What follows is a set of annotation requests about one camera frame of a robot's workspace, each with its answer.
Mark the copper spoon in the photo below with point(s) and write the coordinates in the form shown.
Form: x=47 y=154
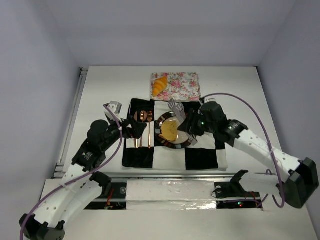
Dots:
x=143 y=118

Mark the orange striped croissant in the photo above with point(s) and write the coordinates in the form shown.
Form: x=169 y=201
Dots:
x=159 y=85

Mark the floral tray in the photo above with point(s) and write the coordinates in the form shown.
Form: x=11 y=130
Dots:
x=181 y=86

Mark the copper fork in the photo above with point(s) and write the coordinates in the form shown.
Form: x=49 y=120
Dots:
x=149 y=119

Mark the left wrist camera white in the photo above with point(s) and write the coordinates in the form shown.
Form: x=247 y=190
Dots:
x=113 y=107

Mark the copper knife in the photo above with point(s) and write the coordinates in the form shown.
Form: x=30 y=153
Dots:
x=136 y=140

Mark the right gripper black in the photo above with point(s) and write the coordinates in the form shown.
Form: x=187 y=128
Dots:
x=192 y=124

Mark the steel tongs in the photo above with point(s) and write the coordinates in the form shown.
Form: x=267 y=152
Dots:
x=179 y=111

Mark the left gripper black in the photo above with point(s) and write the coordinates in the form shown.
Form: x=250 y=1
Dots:
x=127 y=127

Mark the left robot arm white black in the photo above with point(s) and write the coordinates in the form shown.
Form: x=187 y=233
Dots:
x=81 y=184

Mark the aluminium rail frame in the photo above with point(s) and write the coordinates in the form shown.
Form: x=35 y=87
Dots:
x=239 y=92

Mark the brown bread slice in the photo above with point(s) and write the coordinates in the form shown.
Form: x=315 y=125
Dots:
x=169 y=130

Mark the dark rimmed ceramic plate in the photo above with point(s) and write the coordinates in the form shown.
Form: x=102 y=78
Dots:
x=182 y=139

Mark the black white checkered cloth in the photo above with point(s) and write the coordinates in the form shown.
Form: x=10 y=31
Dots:
x=207 y=154

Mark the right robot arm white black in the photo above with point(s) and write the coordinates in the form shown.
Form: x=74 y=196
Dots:
x=292 y=179

